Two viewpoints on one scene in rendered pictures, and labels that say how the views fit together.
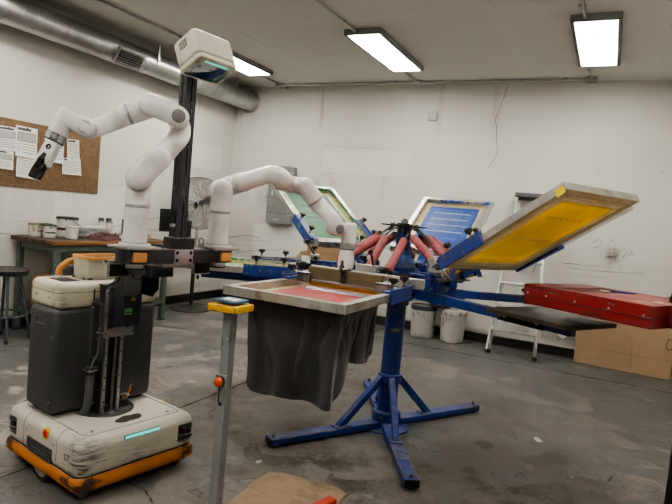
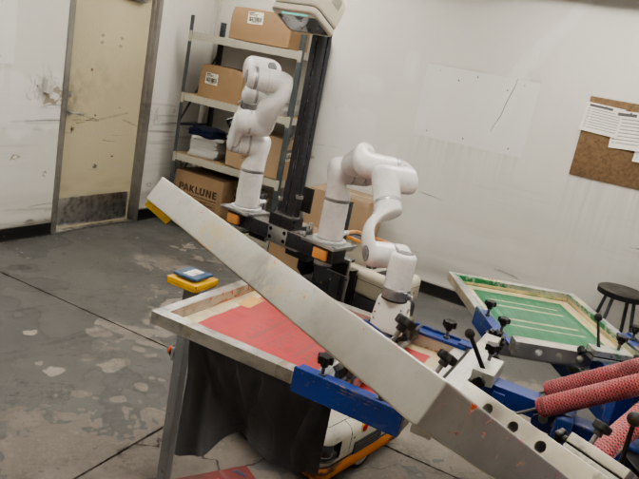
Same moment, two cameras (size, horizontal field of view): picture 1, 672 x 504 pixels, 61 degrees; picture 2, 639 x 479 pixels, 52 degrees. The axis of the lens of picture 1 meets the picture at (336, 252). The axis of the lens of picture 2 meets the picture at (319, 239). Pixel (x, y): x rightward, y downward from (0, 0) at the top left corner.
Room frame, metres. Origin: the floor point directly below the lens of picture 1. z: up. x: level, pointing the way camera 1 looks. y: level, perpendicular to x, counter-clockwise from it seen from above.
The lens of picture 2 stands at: (2.61, -1.80, 1.74)
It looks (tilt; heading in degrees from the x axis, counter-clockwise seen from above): 14 degrees down; 90
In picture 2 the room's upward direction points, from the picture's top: 11 degrees clockwise
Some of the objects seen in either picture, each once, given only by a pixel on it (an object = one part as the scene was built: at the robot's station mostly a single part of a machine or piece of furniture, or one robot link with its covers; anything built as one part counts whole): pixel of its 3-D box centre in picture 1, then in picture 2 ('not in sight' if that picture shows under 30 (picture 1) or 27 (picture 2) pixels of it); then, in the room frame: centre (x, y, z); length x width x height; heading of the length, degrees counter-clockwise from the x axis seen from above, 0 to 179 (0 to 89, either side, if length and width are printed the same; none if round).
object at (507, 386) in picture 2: not in sight; (503, 392); (3.17, -0.21, 1.02); 0.17 x 0.06 x 0.05; 154
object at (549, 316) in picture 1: (478, 306); not in sight; (3.06, -0.80, 0.91); 1.34 x 0.40 x 0.08; 34
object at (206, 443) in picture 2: (355, 350); (250, 423); (2.53, -0.13, 0.74); 0.46 x 0.04 x 0.42; 154
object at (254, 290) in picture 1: (324, 291); (316, 335); (2.67, 0.04, 0.97); 0.79 x 0.58 x 0.04; 154
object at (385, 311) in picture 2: (346, 258); (391, 313); (2.86, -0.06, 1.12); 0.10 x 0.07 x 0.11; 154
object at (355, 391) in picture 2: (397, 294); (347, 397); (2.76, -0.32, 0.97); 0.30 x 0.05 x 0.07; 154
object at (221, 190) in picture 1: (221, 196); (343, 179); (2.66, 0.56, 1.37); 0.13 x 0.10 x 0.16; 18
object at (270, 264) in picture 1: (257, 252); (563, 314); (3.55, 0.49, 1.05); 1.08 x 0.61 x 0.23; 94
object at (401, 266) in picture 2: (341, 231); (398, 265); (2.85, -0.02, 1.25); 0.15 x 0.10 x 0.11; 108
